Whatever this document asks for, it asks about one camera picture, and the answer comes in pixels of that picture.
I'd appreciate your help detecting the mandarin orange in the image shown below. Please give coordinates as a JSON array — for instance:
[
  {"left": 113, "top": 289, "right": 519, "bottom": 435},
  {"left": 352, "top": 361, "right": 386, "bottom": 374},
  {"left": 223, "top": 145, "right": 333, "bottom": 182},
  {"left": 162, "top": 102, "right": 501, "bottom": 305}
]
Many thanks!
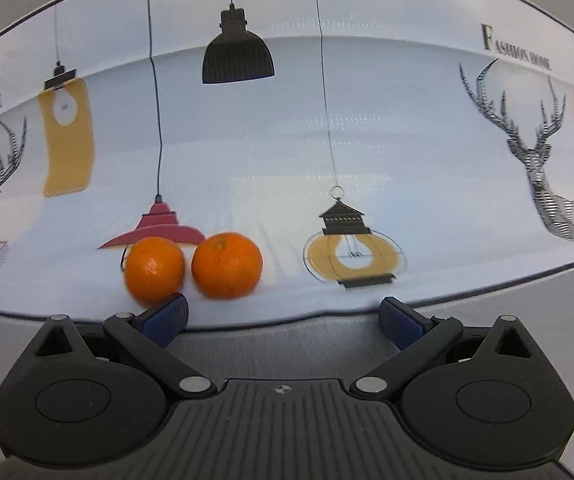
[
  {"left": 191, "top": 232, "right": 263, "bottom": 300},
  {"left": 123, "top": 236, "right": 185, "bottom": 308}
]

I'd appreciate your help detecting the deer print white cloth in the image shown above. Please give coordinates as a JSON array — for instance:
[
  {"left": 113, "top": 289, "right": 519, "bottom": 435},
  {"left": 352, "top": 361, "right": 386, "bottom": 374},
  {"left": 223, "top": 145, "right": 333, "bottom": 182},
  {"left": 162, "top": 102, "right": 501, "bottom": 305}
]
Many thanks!
[{"left": 0, "top": 0, "right": 574, "bottom": 327}]

